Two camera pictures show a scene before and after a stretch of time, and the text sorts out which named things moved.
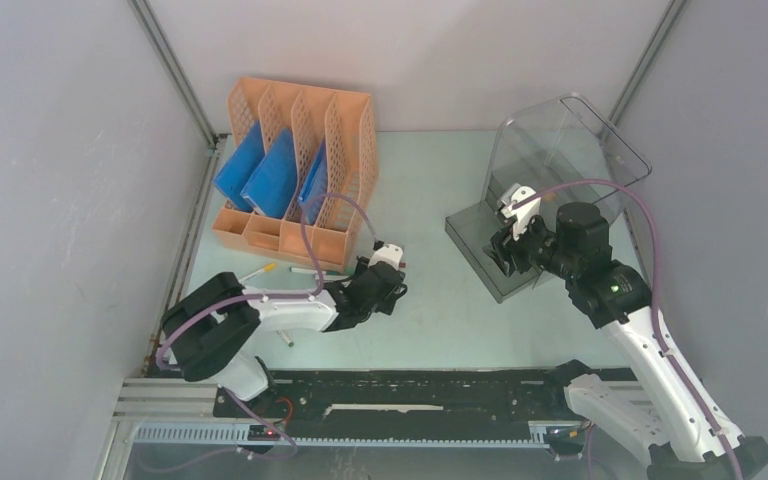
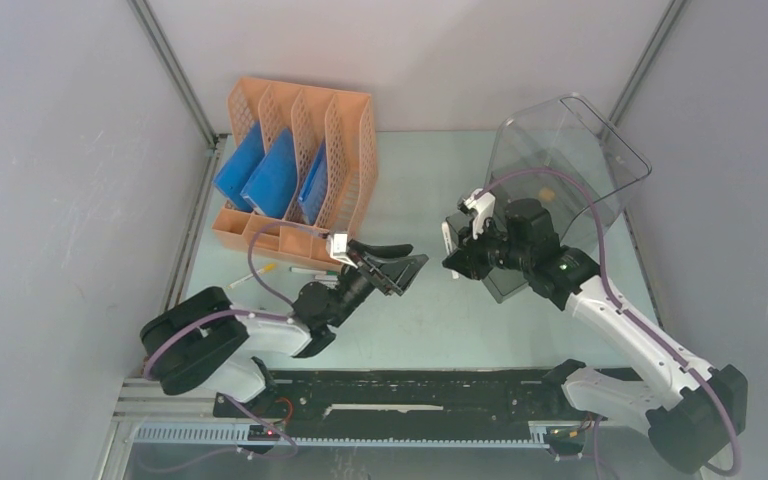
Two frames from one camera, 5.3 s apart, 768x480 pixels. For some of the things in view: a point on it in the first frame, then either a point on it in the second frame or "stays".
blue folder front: [240, 166] stays
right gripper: [503, 245] → [467, 258]
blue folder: [315, 185] stays
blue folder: [272, 188] stays
